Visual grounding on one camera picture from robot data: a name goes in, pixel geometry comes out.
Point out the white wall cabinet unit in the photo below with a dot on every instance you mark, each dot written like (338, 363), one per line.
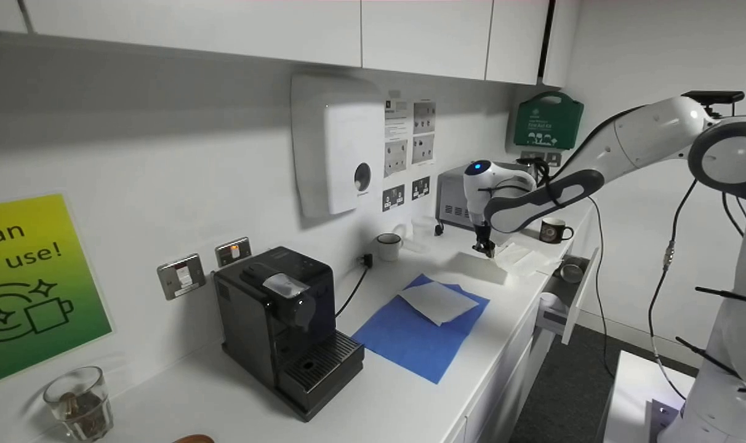
(224, 28)

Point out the white base cabinet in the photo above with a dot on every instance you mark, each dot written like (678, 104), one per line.
(503, 369)

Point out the drinking glass with spoon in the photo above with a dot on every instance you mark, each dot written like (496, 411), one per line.
(76, 404)

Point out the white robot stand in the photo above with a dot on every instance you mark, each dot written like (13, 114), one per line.
(644, 395)

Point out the white mug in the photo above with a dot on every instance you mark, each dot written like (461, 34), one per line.
(386, 246)

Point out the black microwave plug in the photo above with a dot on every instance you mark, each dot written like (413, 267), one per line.
(438, 228)

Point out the black camera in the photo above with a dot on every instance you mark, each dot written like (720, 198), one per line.
(717, 97)

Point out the silver microwave oven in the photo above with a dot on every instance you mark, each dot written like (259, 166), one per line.
(449, 200)

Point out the green yellow poster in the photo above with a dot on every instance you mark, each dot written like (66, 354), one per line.
(28, 286)

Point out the steel wall socket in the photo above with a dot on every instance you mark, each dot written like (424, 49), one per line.
(421, 188)
(179, 276)
(231, 251)
(391, 198)

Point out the brown round object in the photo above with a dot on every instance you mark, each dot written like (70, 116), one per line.
(194, 439)

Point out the blue placemat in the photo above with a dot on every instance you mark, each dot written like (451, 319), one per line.
(405, 344)

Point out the white open drawer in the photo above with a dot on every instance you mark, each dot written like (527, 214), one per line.
(571, 302)

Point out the black mug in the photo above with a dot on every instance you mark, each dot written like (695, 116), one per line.
(554, 232)

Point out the white paper towel dispenser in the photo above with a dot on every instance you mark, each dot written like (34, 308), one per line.
(331, 147)

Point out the green first aid box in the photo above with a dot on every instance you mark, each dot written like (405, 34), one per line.
(544, 120)

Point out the black coffee machine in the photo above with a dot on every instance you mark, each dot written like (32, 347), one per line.
(273, 328)

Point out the white laminated notice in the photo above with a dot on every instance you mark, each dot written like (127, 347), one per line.
(397, 137)
(424, 131)

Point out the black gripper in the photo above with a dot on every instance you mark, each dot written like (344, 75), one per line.
(483, 232)

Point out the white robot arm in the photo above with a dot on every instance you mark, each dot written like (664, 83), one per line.
(650, 135)

